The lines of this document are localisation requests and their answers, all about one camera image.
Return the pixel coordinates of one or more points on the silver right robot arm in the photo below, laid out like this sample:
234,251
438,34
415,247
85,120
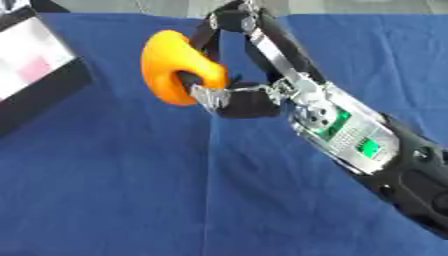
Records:
361,140

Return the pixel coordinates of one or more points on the black box with white inside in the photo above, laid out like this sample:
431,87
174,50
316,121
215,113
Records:
35,70

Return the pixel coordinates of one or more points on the orange curved toy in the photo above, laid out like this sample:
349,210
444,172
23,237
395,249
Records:
169,66

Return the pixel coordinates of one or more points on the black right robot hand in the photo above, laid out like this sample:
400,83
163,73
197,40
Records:
252,103

